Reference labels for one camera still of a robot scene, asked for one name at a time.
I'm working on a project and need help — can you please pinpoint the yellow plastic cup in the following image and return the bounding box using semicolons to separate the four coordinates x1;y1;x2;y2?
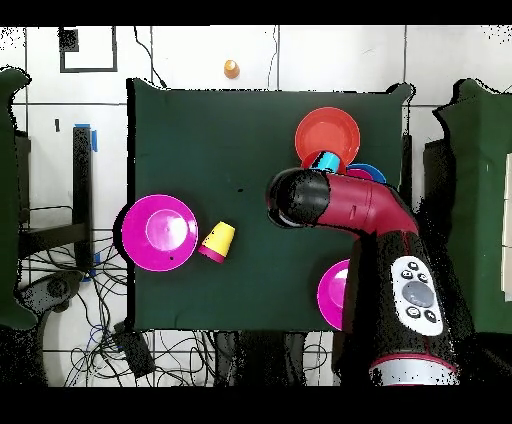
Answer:
200;220;236;257

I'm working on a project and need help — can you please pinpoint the red plastic cup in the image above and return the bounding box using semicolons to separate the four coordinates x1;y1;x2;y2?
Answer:
197;244;226;265

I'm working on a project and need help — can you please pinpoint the small orange plastic bowl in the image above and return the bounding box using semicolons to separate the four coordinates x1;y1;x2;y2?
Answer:
300;150;348;175

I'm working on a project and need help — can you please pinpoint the large pink plastic bowl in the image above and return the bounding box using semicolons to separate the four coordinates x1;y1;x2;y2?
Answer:
316;258;351;332
121;194;200;273

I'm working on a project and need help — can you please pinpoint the large orange plastic bowl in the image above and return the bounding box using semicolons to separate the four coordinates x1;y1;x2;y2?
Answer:
294;106;362;161

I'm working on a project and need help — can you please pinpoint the blue plastic bowl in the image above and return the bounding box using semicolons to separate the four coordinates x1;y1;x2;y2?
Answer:
345;162;388;185

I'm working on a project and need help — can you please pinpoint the dark green tablecloth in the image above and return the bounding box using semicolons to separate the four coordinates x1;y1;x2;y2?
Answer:
126;77;417;336

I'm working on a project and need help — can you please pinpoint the black metal stand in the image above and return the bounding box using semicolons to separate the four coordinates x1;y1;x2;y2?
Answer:
400;134;413;207
17;125;95;273

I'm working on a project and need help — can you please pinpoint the black power strip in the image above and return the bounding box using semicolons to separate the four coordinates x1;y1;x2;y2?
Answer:
112;321;156;379

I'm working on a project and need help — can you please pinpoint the grey office chair base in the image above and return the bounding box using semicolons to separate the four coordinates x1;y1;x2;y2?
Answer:
15;270;85;317

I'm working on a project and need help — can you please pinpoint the green cloth covered side table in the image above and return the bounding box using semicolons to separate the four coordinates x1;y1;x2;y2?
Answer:
0;66;39;330
433;78;512;335

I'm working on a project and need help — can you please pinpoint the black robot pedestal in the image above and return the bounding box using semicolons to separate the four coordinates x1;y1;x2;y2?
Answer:
211;330;309;387

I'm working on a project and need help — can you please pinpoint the tangle of floor cables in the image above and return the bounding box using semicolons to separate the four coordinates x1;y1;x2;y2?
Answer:
19;235;217;387

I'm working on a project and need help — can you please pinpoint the thin black floor cable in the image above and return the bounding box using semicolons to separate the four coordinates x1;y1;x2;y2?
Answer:
133;25;168;90

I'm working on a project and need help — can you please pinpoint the black square floor frame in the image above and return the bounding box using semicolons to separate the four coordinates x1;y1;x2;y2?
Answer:
58;25;119;74

